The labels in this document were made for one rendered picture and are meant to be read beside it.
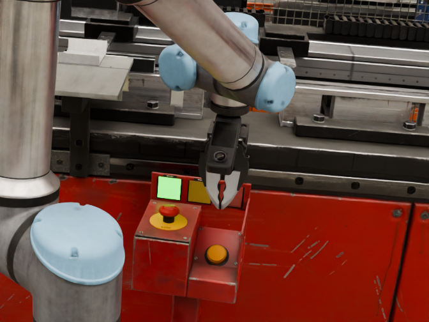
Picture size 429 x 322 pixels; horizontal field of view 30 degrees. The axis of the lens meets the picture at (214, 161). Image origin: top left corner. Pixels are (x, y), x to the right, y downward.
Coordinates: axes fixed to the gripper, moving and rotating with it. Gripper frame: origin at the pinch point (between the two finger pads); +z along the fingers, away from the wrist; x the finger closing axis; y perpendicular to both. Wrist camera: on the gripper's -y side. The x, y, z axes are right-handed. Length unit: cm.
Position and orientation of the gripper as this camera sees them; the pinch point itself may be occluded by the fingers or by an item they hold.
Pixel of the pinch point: (220, 204)
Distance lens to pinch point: 148.6
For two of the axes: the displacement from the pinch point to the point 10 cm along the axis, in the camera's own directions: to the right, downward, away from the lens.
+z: -0.7, 8.8, 4.6
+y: 1.3, -4.5, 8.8
